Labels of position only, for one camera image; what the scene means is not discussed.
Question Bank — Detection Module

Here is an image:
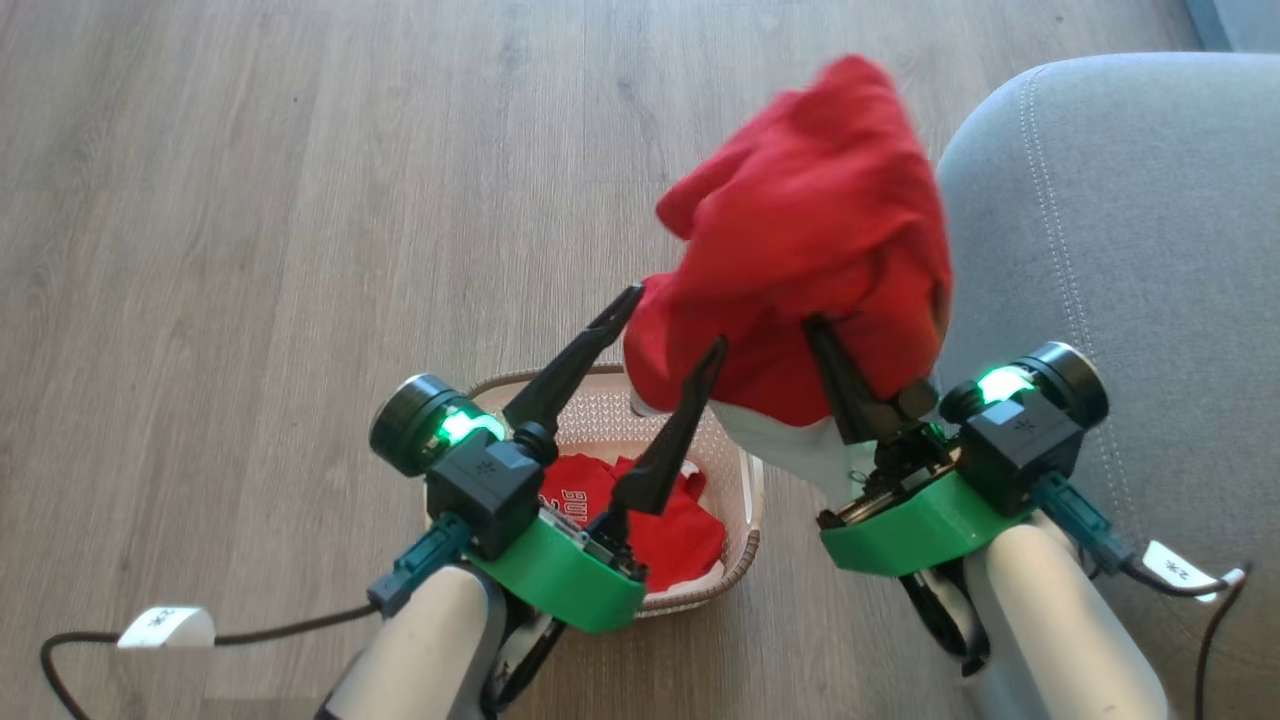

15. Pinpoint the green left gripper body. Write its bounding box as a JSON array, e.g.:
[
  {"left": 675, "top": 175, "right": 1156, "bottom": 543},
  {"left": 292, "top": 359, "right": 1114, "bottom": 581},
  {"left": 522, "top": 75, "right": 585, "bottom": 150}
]
[{"left": 465, "top": 508, "right": 648, "bottom": 635}]

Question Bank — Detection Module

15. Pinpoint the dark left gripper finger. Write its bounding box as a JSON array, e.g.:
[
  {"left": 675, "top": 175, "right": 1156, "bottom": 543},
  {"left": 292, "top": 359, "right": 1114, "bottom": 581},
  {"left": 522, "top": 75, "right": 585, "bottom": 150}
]
[
  {"left": 503, "top": 285, "right": 646, "bottom": 463},
  {"left": 610, "top": 337, "right": 728, "bottom": 523}
]

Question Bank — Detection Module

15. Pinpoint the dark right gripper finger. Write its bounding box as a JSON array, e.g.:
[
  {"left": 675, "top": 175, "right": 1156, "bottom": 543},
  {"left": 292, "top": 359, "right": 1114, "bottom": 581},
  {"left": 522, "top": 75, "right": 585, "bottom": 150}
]
[
  {"left": 803, "top": 315, "right": 903, "bottom": 447},
  {"left": 898, "top": 377, "right": 943, "bottom": 423}
]

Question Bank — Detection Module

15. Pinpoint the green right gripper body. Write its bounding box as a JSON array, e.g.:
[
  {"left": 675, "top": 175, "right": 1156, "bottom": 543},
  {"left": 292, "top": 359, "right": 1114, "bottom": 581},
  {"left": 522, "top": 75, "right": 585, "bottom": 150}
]
[{"left": 817, "top": 420, "right": 1037, "bottom": 579}]

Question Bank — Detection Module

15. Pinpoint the red and white garment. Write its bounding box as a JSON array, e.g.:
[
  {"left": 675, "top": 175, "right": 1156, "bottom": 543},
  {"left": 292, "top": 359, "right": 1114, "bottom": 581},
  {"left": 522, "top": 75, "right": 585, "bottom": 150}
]
[{"left": 622, "top": 55, "right": 954, "bottom": 501}]

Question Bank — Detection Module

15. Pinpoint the beige plastic laundry basket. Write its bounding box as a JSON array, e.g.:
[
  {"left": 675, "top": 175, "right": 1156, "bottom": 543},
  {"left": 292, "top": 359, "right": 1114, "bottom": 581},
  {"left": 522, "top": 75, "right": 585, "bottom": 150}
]
[{"left": 425, "top": 365, "right": 767, "bottom": 619}]

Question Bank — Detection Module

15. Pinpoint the red printed t-shirt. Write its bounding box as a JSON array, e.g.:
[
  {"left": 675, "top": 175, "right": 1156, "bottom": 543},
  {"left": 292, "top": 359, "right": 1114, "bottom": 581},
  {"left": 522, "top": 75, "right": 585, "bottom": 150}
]
[{"left": 538, "top": 453, "right": 727, "bottom": 593}]

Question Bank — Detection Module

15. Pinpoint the grey fabric sofa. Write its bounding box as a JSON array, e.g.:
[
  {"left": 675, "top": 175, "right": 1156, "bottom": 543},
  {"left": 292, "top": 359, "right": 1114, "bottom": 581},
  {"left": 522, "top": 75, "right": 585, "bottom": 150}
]
[{"left": 935, "top": 52, "right": 1280, "bottom": 720}]

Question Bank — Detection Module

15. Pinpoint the black right camera cable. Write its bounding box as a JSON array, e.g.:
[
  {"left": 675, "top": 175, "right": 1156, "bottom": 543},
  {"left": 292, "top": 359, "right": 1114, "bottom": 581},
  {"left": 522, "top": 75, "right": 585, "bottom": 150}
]
[{"left": 1033, "top": 474, "right": 1254, "bottom": 720}]

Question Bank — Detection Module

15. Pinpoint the black camera cable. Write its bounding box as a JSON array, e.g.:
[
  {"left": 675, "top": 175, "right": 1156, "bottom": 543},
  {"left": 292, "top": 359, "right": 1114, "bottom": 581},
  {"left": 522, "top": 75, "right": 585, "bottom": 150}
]
[
  {"left": 40, "top": 514, "right": 473, "bottom": 720},
  {"left": 1033, "top": 474, "right": 1254, "bottom": 720}
]

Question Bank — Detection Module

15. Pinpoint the black left camera cable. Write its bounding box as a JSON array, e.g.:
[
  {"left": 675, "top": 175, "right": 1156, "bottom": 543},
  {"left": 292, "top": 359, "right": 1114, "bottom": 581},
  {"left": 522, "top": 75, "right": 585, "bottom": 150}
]
[{"left": 40, "top": 514, "right": 473, "bottom": 720}]

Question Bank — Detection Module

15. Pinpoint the white cable label tag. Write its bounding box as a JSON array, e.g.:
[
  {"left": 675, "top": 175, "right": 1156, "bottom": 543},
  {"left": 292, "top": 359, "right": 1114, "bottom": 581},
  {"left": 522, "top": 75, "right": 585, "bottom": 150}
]
[
  {"left": 117, "top": 604, "right": 217, "bottom": 650},
  {"left": 1142, "top": 540, "right": 1247, "bottom": 592}
]

